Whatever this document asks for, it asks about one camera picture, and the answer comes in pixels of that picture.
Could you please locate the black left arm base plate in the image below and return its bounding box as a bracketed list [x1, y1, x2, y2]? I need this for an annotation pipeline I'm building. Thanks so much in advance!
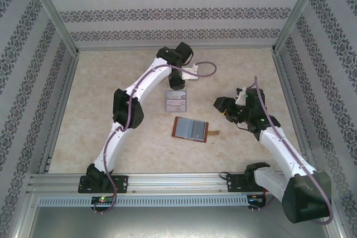
[77, 174, 129, 195]

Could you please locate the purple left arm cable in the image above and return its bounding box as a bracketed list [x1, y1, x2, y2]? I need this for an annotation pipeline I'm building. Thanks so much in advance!
[93, 61, 218, 213]

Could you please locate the aluminium frame post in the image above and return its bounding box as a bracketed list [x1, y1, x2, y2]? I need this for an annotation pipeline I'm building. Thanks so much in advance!
[271, 0, 329, 55]
[24, 0, 81, 56]

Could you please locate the thin black right gripper cable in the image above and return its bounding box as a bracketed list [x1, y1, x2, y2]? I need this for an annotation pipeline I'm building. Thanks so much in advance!
[236, 122, 259, 133]

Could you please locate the clear acrylic card stand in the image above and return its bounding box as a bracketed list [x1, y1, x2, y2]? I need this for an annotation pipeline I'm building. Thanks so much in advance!
[164, 89, 187, 114]

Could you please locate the aluminium side rail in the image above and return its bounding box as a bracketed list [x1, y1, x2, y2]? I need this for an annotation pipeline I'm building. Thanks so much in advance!
[38, 54, 81, 174]
[272, 52, 318, 171]

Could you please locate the brown leather card holder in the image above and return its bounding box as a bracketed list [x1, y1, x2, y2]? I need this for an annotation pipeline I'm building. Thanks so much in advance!
[172, 116, 220, 143]

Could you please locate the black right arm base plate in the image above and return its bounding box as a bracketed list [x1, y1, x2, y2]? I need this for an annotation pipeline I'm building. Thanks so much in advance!
[225, 173, 268, 193]

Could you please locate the aluminium mounting rail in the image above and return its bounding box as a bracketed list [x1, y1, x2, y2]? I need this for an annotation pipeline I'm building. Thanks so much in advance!
[26, 173, 327, 195]

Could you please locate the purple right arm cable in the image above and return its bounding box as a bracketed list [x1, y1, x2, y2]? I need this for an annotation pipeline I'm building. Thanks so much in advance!
[252, 75, 334, 225]

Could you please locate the grey metal sheet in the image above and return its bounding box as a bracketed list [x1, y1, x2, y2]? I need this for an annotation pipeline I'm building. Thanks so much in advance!
[27, 206, 342, 238]

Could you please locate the dark blue card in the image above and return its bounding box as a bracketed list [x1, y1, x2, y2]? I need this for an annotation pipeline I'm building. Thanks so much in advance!
[192, 122, 204, 140]

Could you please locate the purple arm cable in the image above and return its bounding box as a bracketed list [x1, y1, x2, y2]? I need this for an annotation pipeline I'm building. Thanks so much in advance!
[93, 61, 218, 213]
[252, 75, 334, 225]

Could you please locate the slotted grey cable duct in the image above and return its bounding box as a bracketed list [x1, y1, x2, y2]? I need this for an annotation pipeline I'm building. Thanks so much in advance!
[37, 195, 249, 207]

